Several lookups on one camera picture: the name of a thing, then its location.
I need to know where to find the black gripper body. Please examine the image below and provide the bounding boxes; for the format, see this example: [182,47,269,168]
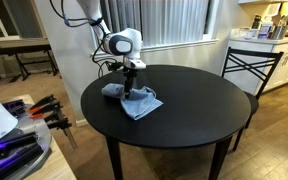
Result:
[123,67,137,94]

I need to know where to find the orange black clamp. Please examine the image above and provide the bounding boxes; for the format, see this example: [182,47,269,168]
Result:
[28,94,62,122]

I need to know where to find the white kitchen counter cabinet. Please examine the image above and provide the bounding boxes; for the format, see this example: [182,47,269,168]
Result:
[224,34,288,95]

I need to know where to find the grey metal robot base plate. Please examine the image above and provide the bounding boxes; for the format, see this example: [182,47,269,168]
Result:
[0,99,52,180]

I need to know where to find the silver metal pot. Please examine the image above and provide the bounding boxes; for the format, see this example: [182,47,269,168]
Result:
[271,26,288,40]

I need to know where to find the round black table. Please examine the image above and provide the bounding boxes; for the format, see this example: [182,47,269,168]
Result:
[81,65,251,180]

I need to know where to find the black keyboard stand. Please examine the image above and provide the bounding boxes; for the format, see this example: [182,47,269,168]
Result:
[0,44,60,84]

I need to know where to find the white window blinds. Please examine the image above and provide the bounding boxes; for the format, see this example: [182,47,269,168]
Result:
[100,0,212,47]

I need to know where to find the light wooden desk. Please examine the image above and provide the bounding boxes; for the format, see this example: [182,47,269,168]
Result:
[8,94,77,180]

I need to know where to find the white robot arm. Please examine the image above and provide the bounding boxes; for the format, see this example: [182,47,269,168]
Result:
[77,0,146,71]

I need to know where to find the blue towel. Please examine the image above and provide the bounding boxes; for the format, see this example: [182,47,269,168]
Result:
[101,83,163,120]

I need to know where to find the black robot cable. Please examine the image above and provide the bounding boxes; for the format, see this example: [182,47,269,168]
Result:
[49,0,125,79]

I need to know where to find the black metal chair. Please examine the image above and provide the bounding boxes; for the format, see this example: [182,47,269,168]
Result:
[221,47,283,150]

